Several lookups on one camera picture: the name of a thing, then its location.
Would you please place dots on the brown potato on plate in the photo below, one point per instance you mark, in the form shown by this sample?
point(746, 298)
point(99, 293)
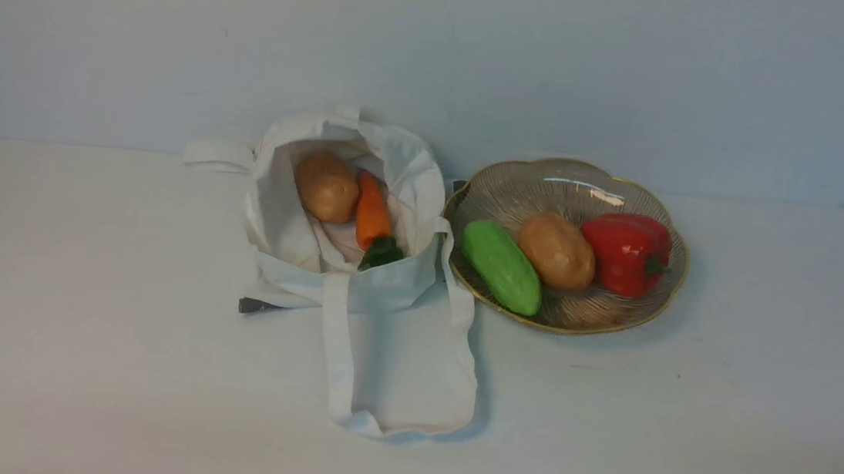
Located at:
point(563, 259)

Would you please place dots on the dark metal bag stand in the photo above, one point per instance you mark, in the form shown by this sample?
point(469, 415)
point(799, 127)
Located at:
point(250, 306)

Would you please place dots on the orange carrot with green top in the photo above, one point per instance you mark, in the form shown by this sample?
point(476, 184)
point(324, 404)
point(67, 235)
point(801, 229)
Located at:
point(374, 231)

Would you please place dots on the white cloth tote bag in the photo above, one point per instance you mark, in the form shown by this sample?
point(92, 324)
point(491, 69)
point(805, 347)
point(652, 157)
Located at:
point(395, 338)

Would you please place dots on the green cucumber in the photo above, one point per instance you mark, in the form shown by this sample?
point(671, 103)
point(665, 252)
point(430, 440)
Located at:
point(503, 266)

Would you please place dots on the red bell pepper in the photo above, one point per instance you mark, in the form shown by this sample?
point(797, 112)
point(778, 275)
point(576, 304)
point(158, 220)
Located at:
point(632, 252)

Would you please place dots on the brown potato from bag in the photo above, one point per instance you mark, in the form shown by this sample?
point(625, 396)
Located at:
point(327, 187)

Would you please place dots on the glass plate with gold rim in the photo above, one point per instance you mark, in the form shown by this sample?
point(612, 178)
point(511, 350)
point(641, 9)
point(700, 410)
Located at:
point(510, 192)

